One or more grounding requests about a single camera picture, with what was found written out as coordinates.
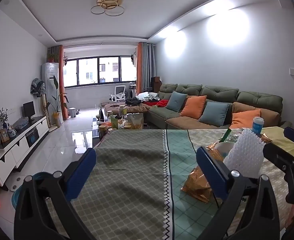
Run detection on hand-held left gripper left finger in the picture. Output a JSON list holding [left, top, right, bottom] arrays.
[[14, 148, 97, 240]]

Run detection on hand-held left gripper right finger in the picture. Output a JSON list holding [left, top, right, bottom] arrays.
[[196, 146, 280, 240]]

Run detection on gold foil snack wrapper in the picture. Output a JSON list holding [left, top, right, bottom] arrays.
[[181, 141, 227, 204]]

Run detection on white foam fruit net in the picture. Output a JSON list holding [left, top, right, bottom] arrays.
[[223, 128, 265, 178]]

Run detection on teal plastic bin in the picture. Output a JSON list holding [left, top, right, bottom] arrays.
[[11, 172, 55, 209]]

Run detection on yellow cloth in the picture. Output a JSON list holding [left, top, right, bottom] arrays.
[[261, 127, 294, 158]]

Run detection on blue capped white bottle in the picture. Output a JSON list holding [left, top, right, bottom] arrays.
[[252, 117, 264, 135]]

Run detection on green foil wrapper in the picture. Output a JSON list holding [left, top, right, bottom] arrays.
[[220, 129, 242, 143]]

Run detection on green patterned tablecloth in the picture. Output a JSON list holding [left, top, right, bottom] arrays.
[[43, 127, 294, 240]]

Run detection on orange cushion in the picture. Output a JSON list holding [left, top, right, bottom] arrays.
[[179, 95, 207, 120], [229, 109, 261, 130]]

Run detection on blue cushion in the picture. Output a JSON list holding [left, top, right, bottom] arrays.
[[165, 91, 188, 112], [198, 101, 230, 127]]

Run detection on assorted jars and tins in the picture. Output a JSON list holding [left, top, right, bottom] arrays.
[[97, 106, 129, 137]]

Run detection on white bathroom scale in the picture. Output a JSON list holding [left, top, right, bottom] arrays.
[[6, 176, 25, 192]]

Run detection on white TV cabinet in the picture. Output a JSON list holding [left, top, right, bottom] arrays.
[[0, 116, 49, 192]]

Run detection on beige floor stand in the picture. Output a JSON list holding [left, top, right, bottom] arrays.
[[42, 95, 50, 124]]

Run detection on tall leafy potted plant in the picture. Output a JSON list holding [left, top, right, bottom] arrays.
[[48, 75, 69, 127]]

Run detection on clear plastic snack bag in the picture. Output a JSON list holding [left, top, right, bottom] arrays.
[[127, 113, 144, 130]]

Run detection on grey blue cloth bag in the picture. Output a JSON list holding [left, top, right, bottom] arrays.
[[13, 117, 30, 130]]

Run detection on green sofa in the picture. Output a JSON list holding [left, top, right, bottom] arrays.
[[104, 83, 293, 130]]

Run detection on black monitor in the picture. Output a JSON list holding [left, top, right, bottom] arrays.
[[23, 101, 36, 120]]

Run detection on white office chair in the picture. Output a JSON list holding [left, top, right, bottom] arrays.
[[109, 85, 126, 103]]

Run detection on orange curtain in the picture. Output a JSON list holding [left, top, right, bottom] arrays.
[[58, 45, 69, 120], [136, 42, 144, 97]]

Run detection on pile of light clothes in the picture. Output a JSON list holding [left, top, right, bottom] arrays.
[[137, 92, 160, 103]]

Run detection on patterned draped cloth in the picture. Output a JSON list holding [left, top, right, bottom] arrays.
[[30, 78, 47, 98]]

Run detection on vase with green branches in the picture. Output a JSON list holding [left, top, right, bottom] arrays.
[[0, 107, 9, 129]]

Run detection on brown wooden cabinet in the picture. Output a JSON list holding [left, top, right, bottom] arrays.
[[150, 77, 162, 93]]

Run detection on black framed window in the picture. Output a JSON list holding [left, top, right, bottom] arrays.
[[63, 56, 137, 88]]

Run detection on white floor air conditioner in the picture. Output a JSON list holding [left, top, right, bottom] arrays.
[[41, 62, 60, 128]]

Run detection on grey curtain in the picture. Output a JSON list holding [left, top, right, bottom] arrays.
[[142, 42, 157, 93]]

